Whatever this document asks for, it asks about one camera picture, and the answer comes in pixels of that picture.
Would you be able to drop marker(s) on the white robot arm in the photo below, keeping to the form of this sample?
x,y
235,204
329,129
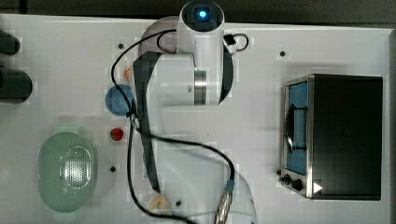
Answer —
x,y
196,189

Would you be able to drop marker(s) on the grey round plate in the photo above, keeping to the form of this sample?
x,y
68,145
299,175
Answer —
x,y
164,36

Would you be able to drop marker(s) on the orange toy fruit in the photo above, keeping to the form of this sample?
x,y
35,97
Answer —
x,y
127,74

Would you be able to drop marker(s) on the red toy strawberry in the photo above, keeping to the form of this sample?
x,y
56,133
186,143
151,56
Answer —
x,y
116,134

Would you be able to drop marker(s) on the blue cup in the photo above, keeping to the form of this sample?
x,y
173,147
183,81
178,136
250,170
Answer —
x,y
116,103

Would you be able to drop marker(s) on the yellow toy banana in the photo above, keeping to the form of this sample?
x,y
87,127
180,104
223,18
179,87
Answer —
x,y
158,202

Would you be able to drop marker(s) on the black toaster oven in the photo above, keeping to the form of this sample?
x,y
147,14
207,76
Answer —
x,y
332,137

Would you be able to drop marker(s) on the green perforated colander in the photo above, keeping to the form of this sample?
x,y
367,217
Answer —
x,y
67,172

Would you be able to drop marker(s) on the black camera mount posts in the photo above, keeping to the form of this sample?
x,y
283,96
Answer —
x,y
15,85

